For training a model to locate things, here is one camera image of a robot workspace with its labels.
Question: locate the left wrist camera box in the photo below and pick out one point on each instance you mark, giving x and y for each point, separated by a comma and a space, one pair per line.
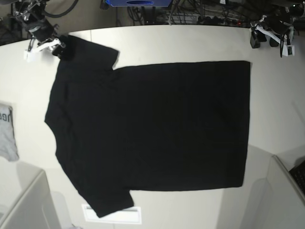
289, 50

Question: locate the grey left partition panel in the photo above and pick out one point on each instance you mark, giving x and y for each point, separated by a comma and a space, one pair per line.
32, 207

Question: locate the blue box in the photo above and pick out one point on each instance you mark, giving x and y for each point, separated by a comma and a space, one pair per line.
129, 3

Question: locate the grey folded T-shirt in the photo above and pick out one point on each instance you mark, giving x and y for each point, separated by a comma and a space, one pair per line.
8, 148

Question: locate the black keyboard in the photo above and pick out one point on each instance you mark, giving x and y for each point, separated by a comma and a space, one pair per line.
298, 174

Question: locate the grey partition panel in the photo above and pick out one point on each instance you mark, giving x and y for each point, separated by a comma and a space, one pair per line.
282, 204
32, 207

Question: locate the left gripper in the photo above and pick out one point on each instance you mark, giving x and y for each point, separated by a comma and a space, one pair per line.
273, 24

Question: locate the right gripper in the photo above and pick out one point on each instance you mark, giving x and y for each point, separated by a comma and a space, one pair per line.
36, 24

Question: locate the grey right partition panel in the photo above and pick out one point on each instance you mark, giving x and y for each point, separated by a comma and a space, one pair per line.
282, 204

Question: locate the black T-shirt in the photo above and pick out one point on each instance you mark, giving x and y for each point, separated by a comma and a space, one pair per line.
162, 127

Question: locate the white label on table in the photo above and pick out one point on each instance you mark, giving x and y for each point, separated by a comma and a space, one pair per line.
131, 215

